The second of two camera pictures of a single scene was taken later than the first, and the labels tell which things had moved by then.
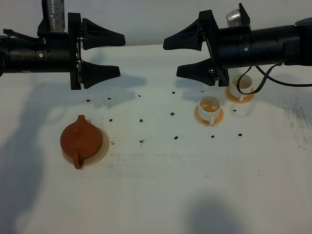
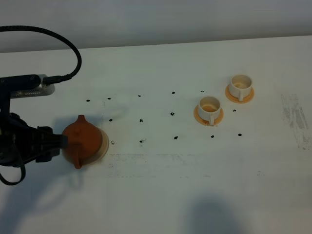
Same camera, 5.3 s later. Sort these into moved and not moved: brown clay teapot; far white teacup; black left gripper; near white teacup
Moved: black left gripper
Not moved: near white teacup; brown clay teapot; far white teacup
